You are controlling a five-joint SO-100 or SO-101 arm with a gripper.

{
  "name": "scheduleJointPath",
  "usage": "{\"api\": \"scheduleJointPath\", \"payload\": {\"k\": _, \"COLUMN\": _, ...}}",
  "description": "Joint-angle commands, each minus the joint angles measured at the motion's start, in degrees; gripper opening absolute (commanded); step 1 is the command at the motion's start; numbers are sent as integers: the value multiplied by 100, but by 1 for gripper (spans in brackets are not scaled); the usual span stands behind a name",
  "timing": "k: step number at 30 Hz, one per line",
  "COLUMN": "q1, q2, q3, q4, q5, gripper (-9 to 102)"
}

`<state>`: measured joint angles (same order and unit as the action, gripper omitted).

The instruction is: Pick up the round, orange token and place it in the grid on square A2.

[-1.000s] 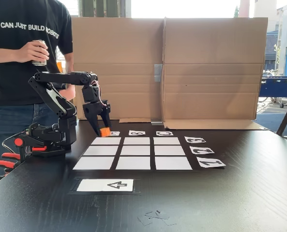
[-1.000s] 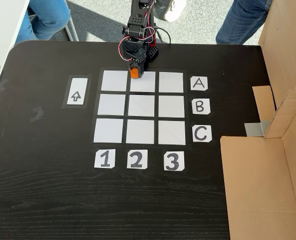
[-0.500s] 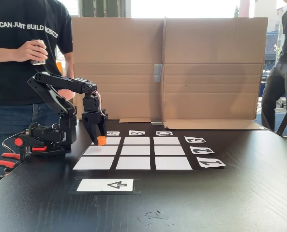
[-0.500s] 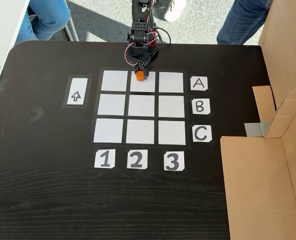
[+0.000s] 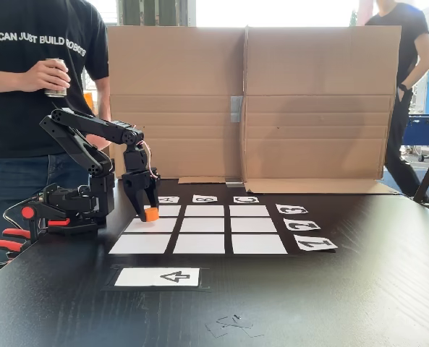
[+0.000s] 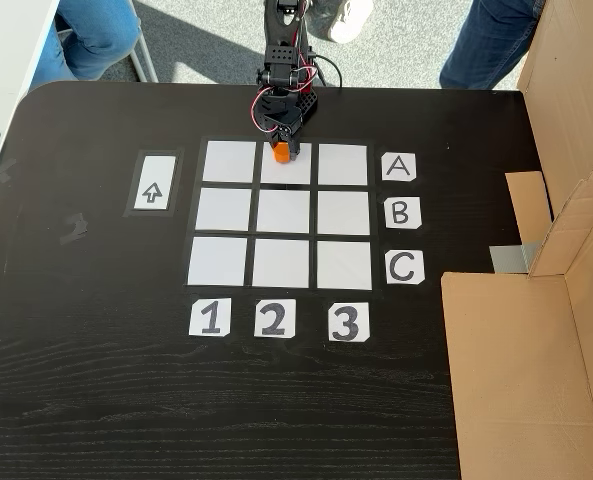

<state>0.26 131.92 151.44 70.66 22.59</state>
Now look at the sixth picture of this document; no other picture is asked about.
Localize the white nine-square grid sheet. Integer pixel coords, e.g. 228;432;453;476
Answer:
185;138;376;292

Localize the paper sheet letter A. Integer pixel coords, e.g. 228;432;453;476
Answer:
380;152;418;182

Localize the person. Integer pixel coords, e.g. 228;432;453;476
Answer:
308;0;376;45
28;0;143;91
438;0;547;91

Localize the paper sheet with arrow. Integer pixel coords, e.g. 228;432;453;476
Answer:
133;154;177;211

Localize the paper sheet letter B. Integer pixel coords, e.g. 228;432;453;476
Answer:
384;197;423;230

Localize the white metal leg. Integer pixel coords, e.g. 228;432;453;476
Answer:
127;42;160;84

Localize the paper sheet letter C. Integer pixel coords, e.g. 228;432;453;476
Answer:
385;249;426;286

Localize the paper sheet number 2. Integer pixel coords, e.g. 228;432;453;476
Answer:
253;298;297;339

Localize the paper sheet number 3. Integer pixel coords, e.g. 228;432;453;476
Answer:
327;301;371;343

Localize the paper sheet number 1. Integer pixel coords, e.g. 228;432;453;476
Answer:
188;298;232;338

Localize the white furniture panel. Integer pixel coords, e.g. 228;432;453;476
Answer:
0;0;61;221

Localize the brown cardboard screen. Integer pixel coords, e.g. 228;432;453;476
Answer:
440;0;593;480

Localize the red white servo cable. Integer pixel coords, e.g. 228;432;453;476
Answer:
248;84;283;135

